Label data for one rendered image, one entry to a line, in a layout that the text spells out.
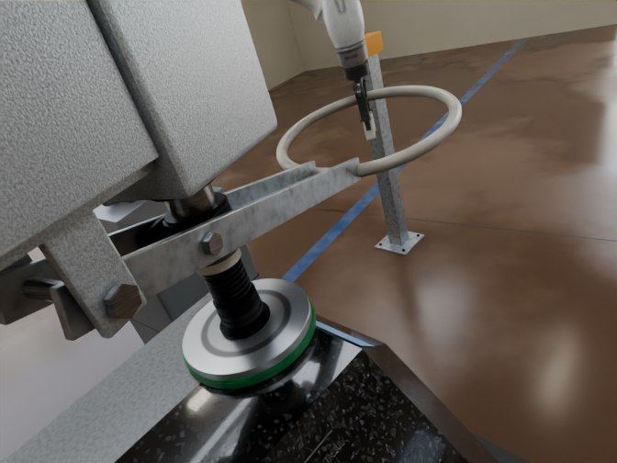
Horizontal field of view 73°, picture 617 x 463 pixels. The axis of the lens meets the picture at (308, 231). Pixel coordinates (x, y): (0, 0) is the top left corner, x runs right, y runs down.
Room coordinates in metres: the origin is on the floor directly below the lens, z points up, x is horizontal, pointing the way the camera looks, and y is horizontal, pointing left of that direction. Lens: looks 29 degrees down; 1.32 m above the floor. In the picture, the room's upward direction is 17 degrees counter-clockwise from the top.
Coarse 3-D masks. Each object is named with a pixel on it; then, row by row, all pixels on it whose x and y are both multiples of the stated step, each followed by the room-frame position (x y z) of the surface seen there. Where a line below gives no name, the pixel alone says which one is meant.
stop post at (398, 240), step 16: (368, 48) 1.85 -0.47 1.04; (368, 64) 1.87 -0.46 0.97; (368, 80) 1.88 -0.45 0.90; (384, 112) 1.90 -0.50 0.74; (384, 128) 1.89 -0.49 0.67; (384, 144) 1.87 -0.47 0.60; (384, 176) 1.89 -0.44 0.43; (384, 192) 1.90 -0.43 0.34; (400, 192) 1.91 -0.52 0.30; (384, 208) 1.92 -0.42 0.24; (400, 208) 1.90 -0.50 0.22; (400, 224) 1.88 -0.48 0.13; (384, 240) 1.97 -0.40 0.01; (400, 240) 1.87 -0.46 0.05; (416, 240) 1.88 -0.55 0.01
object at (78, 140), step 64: (0, 0) 0.34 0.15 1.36; (64, 0) 0.37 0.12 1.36; (0, 64) 0.32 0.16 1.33; (64, 64) 0.35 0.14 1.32; (0, 128) 0.30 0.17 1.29; (64, 128) 0.33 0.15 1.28; (128, 128) 0.38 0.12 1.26; (0, 192) 0.28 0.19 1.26; (64, 192) 0.31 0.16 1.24; (0, 256) 0.27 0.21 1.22; (64, 256) 0.30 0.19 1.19; (128, 320) 0.32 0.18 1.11
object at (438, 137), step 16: (352, 96) 1.29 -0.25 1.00; (368, 96) 1.27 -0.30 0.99; (384, 96) 1.25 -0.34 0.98; (432, 96) 1.11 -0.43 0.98; (448, 96) 1.03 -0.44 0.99; (320, 112) 1.27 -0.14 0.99; (304, 128) 1.23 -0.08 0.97; (448, 128) 0.88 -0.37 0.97; (288, 144) 1.14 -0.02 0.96; (416, 144) 0.85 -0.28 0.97; (432, 144) 0.84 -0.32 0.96; (288, 160) 1.00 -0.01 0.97; (384, 160) 0.83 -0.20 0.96; (400, 160) 0.83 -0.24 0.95
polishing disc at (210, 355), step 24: (264, 288) 0.60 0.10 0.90; (288, 288) 0.58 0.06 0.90; (216, 312) 0.57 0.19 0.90; (288, 312) 0.52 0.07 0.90; (192, 336) 0.53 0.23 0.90; (216, 336) 0.51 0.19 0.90; (264, 336) 0.48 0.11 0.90; (288, 336) 0.46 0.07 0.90; (192, 360) 0.48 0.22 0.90; (216, 360) 0.46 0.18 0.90; (240, 360) 0.45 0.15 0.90; (264, 360) 0.43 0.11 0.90
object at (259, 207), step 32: (352, 160) 0.83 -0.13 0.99; (224, 192) 0.67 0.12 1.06; (256, 192) 0.72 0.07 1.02; (288, 192) 0.61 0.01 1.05; (320, 192) 0.69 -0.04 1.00; (224, 224) 0.48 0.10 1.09; (256, 224) 0.53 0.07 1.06; (128, 256) 0.37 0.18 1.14; (160, 256) 0.39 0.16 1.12; (192, 256) 0.42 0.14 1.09; (0, 288) 0.37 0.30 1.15; (32, 288) 0.37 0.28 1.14; (64, 288) 0.31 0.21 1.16; (128, 288) 0.32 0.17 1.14; (160, 288) 0.38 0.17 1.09; (0, 320) 0.36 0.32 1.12; (64, 320) 0.30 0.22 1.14
